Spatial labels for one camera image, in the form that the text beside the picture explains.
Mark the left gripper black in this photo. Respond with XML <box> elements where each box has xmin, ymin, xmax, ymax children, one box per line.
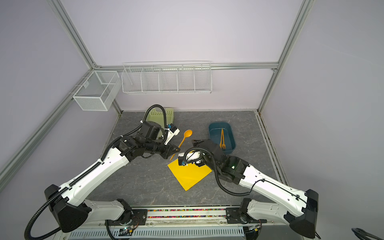
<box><xmin>145</xmin><ymin>136</ymin><xmax>181</xmax><ymax>160</ymax></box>

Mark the orange plastic fork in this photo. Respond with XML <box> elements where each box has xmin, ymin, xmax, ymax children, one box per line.
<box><xmin>222</xmin><ymin>129</ymin><xmax>226</xmax><ymax>150</ymax></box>

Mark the orange plastic spoon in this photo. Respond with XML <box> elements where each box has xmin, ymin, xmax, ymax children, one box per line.
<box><xmin>170</xmin><ymin>130</ymin><xmax>193</xmax><ymax>161</ymax></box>

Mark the yellow paper napkin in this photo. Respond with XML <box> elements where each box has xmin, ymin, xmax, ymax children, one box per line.
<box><xmin>168</xmin><ymin>160</ymin><xmax>212</xmax><ymax>191</ymax></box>

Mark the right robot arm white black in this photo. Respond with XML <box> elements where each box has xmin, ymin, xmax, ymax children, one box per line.
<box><xmin>178</xmin><ymin>140</ymin><xmax>319</xmax><ymax>239</ymax></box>

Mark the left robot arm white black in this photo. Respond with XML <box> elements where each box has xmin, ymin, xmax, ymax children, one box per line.
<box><xmin>24</xmin><ymin>104</ymin><xmax>180</xmax><ymax>240</ymax></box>

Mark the orange plastic knife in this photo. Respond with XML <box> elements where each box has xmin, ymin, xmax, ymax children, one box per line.
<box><xmin>219</xmin><ymin>129</ymin><xmax>224</xmax><ymax>149</ymax></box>

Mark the green perforated plastic basket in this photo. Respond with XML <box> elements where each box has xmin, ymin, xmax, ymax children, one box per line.
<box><xmin>146</xmin><ymin>108</ymin><xmax>174</xmax><ymax>128</ymax></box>

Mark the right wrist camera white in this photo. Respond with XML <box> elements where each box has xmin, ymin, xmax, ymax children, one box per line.
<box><xmin>178</xmin><ymin>151</ymin><xmax>202</xmax><ymax>166</ymax></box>

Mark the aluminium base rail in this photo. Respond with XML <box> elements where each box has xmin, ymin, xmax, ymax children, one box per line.
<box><xmin>53</xmin><ymin>205</ymin><xmax>320</xmax><ymax>240</ymax></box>

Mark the white wire shelf rack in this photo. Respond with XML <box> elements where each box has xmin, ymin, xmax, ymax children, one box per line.
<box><xmin>122</xmin><ymin>61</ymin><xmax>213</xmax><ymax>94</ymax></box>

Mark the white mesh wall basket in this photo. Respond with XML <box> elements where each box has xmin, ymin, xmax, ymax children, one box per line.
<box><xmin>73</xmin><ymin>71</ymin><xmax>122</xmax><ymax>112</ymax></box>

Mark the black cable at corner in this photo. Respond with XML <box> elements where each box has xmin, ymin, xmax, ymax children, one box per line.
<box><xmin>351</xmin><ymin>227</ymin><xmax>384</xmax><ymax>240</ymax></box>

